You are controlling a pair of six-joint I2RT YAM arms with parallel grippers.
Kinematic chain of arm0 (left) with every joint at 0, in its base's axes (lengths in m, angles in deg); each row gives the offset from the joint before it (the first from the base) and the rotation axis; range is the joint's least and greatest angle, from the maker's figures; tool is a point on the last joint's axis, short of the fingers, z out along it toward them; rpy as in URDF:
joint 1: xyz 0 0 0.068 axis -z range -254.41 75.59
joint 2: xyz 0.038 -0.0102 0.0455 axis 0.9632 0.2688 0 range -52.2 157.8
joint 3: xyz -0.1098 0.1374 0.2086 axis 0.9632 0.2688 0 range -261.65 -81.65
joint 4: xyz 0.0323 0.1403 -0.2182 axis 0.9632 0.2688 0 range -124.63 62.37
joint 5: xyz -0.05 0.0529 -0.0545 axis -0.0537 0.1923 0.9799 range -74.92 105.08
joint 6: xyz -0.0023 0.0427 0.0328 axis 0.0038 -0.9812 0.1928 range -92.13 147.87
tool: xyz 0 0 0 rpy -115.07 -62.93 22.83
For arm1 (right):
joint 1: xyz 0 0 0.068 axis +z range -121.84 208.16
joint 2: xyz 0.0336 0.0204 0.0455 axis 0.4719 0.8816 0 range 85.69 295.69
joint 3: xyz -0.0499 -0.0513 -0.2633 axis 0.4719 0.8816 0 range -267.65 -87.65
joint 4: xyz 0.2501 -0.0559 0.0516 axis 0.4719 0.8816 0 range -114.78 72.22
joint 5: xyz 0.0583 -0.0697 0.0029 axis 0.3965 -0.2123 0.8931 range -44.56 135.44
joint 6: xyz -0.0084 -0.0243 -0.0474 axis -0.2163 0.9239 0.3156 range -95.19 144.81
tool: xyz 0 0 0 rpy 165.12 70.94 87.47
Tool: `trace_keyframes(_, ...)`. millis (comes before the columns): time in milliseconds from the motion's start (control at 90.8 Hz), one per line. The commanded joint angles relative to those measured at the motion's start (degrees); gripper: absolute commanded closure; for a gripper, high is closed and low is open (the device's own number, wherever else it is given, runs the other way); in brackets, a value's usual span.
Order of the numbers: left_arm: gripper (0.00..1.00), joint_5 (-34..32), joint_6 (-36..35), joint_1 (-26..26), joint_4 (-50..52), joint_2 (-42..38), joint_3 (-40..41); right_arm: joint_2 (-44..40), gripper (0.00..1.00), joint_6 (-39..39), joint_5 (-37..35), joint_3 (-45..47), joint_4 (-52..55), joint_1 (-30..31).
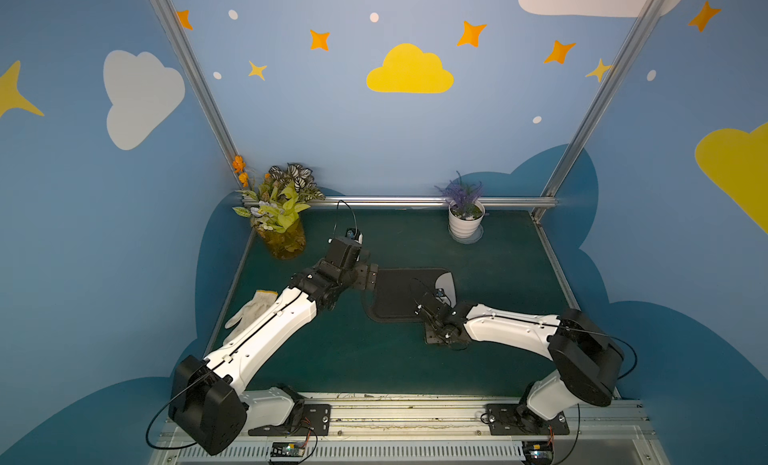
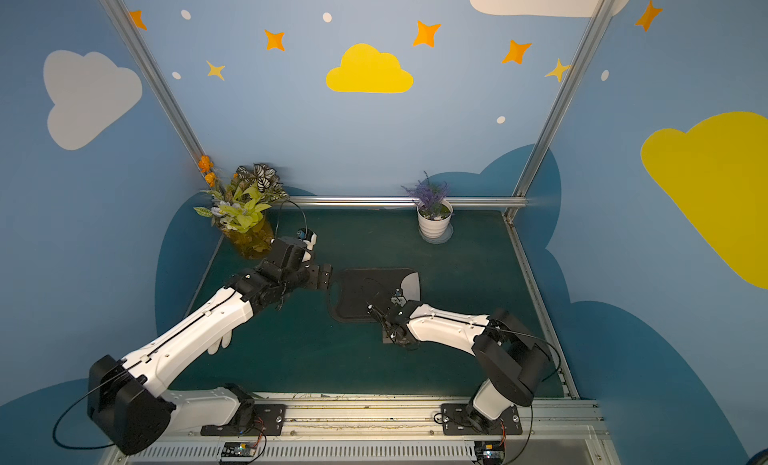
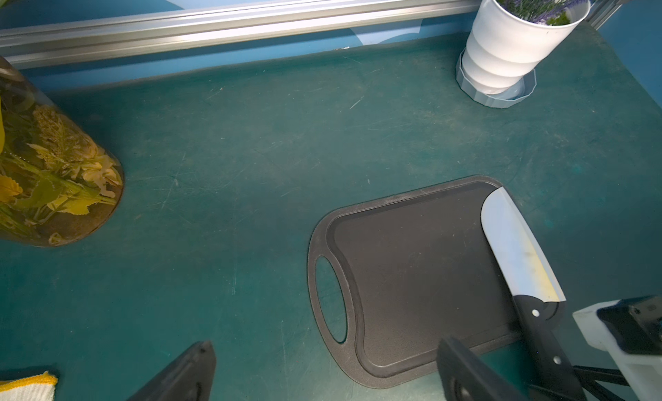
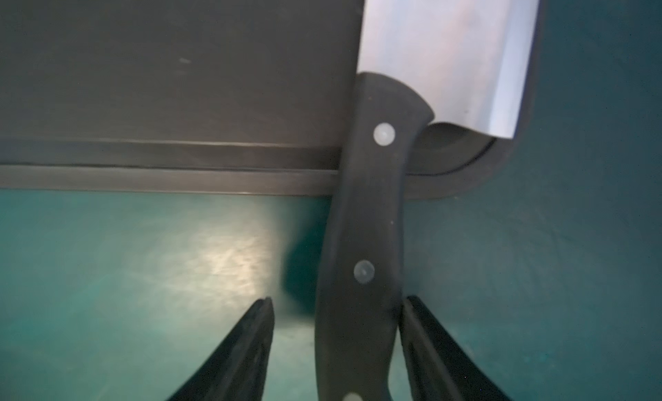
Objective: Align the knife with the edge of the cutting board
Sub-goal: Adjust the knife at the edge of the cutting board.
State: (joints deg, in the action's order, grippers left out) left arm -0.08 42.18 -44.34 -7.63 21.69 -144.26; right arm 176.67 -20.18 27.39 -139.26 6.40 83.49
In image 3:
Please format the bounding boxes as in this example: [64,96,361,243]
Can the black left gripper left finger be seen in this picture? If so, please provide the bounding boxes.
[129,341,217,401]

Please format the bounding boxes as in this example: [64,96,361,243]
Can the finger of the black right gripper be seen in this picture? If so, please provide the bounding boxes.
[529,385,624,401]
[573,366,629,387]

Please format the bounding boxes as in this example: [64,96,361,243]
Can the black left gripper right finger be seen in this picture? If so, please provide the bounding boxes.
[436,337,527,401]

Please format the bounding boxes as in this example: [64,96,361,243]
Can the silver cleaver knife black handle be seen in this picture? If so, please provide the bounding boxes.
[480,187,586,400]

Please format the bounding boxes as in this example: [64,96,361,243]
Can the dark grey cutting board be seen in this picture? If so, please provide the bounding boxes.
[307,176,522,389]

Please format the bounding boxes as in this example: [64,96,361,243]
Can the white work glove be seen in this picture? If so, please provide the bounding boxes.
[0,372,59,401]

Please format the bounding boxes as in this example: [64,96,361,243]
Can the glass vase with artificial plants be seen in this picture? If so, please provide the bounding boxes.
[1,60,124,248]

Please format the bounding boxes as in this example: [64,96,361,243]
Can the white pot purple plant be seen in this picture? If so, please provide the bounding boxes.
[456,0,600,109]

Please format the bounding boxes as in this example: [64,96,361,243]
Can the aluminium back frame rail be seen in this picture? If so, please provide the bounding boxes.
[0,0,658,70]

